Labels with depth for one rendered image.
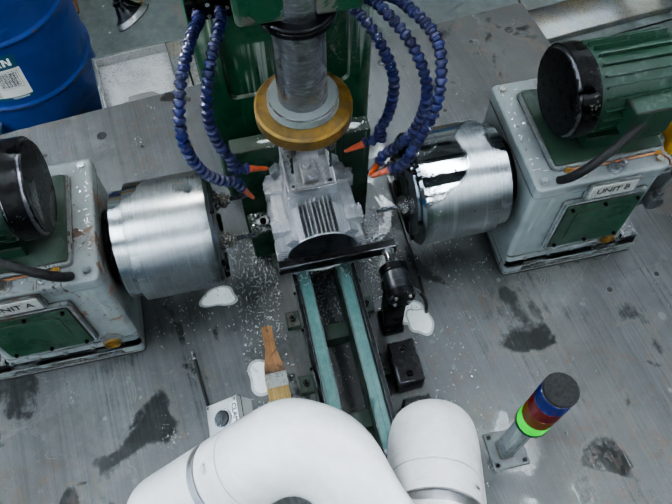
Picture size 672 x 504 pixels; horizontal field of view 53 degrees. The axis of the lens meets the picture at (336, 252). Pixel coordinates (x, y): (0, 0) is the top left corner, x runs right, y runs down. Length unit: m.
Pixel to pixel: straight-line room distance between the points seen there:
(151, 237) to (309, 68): 0.46
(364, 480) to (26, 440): 1.11
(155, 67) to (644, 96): 1.84
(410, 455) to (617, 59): 0.91
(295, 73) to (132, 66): 1.66
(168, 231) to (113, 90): 1.40
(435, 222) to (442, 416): 0.72
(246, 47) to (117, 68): 1.40
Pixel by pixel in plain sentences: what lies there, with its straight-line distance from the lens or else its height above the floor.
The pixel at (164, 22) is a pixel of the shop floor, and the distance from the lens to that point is 3.48.
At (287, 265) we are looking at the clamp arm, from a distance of 1.42.
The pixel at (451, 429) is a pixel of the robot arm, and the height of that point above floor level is 1.57.
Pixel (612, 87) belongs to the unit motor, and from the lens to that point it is 1.37.
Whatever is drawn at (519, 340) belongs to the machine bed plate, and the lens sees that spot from 1.64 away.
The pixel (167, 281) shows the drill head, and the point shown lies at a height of 1.07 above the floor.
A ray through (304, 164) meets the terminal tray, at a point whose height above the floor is 1.13.
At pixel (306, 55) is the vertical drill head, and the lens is 1.12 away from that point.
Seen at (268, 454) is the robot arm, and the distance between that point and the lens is 0.67.
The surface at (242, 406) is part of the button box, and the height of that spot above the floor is 1.07.
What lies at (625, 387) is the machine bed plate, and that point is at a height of 0.80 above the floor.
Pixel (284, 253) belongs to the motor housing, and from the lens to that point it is 1.42.
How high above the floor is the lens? 2.28
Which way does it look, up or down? 61 degrees down
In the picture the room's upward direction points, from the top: 1 degrees counter-clockwise
